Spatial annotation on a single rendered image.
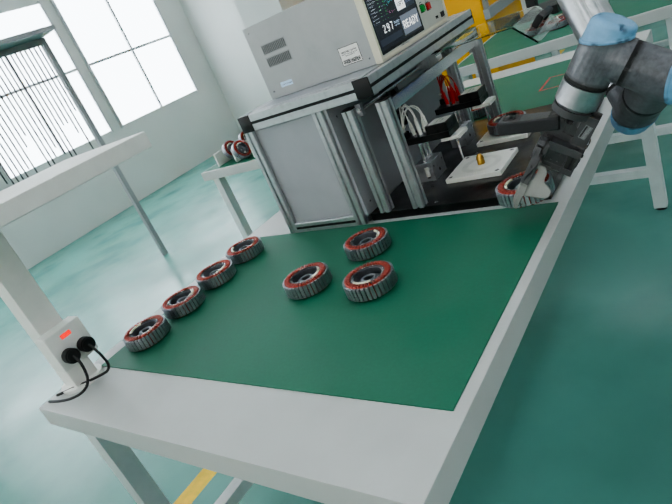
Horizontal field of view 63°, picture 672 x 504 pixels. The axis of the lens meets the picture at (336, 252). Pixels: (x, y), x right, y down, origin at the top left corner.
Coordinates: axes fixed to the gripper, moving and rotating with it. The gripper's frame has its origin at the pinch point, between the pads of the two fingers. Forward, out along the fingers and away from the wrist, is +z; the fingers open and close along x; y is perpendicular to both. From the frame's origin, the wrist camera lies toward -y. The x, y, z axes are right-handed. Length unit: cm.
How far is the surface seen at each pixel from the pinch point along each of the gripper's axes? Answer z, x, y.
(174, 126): 396, 444, -524
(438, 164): 19.5, 28.1, -24.6
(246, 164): 111, 101, -141
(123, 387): 47, -60, -55
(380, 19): -13, 26, -49
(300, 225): 43, 7, -53
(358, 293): 17.8, -30.0, -18.4
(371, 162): 14.3, 8.2, -36.4
